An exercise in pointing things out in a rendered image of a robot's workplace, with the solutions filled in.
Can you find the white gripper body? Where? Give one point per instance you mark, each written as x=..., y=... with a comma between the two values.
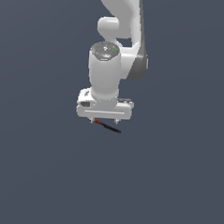
x=104, y=109

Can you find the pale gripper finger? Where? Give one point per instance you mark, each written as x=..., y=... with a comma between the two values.
x=91, y=119
x=116, y=120

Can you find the thin black and red stick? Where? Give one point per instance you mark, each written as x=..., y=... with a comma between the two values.
x=108, y=126

